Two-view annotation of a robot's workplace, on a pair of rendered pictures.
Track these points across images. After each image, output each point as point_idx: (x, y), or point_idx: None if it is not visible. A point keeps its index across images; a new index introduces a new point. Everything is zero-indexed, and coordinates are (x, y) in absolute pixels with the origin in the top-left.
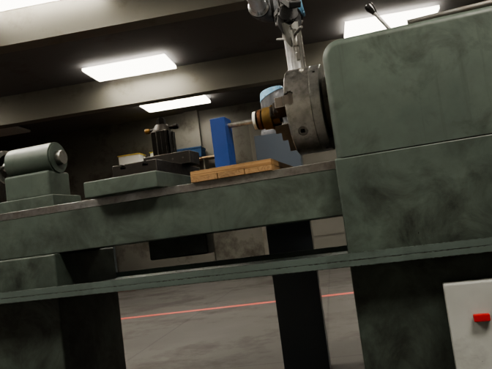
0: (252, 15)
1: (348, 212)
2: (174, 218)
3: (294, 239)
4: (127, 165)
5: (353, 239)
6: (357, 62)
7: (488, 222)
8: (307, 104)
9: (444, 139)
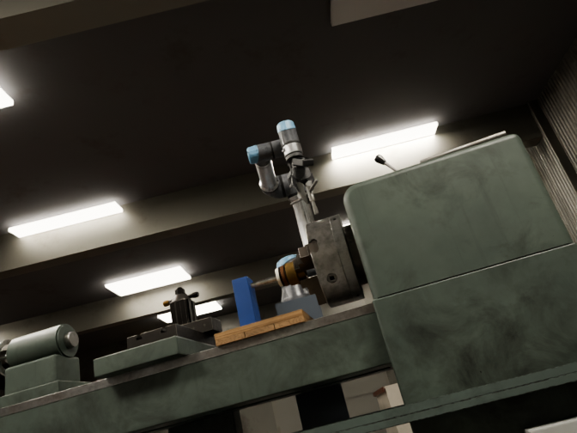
0: (264, 192)
1: (397, 357)
2: (198, 390)
3: (328, 411)
4: (144, 334)
5: (409, 389)
6: (379, 201)
7: (555, 350)
8: (333, 249)
9: (484, 265)
